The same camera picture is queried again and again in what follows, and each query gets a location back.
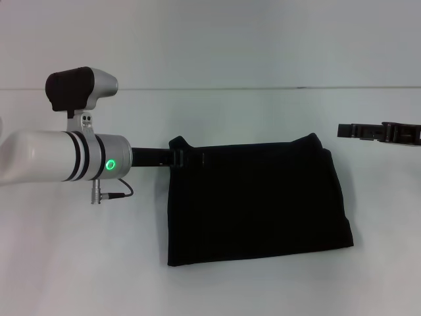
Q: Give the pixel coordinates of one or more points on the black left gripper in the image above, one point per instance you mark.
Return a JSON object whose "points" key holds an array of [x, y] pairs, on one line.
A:
{"points": [[149, 157]]}

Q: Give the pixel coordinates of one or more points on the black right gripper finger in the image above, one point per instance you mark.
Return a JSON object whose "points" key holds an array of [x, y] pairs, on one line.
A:
{"points": [[388, 132]]}

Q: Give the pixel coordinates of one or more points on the black t-shirt with FREE print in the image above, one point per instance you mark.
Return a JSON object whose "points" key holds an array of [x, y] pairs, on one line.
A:
{"points": [[256, 204]]}

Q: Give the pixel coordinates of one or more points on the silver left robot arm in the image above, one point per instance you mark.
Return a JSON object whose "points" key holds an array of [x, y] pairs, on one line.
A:
{"points": [[49, 154]]}

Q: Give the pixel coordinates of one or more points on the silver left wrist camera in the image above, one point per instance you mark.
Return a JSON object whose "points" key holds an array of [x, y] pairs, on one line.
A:
{"points": [[98, 85]]}

